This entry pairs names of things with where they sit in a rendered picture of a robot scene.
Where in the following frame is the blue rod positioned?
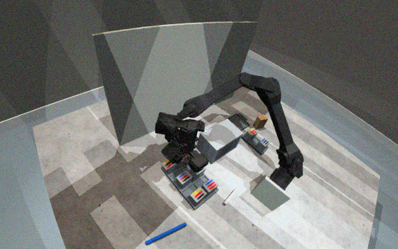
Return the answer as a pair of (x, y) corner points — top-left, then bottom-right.
(145, 223), (186, 245)

